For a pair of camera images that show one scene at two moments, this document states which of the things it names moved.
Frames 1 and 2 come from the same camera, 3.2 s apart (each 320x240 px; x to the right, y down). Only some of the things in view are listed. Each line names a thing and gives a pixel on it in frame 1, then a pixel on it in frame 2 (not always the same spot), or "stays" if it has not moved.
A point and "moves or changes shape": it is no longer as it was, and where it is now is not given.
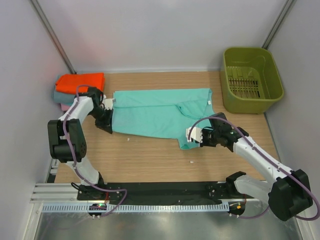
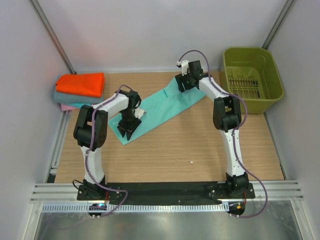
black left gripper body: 105,122 -> 128,125
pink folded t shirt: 64,107 stays
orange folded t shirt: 68,83 stays
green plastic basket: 250,80 stays
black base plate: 174,191 stays
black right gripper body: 203,139 -> 184,81
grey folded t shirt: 63,98 stays
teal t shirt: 165,113 moves or changes shape
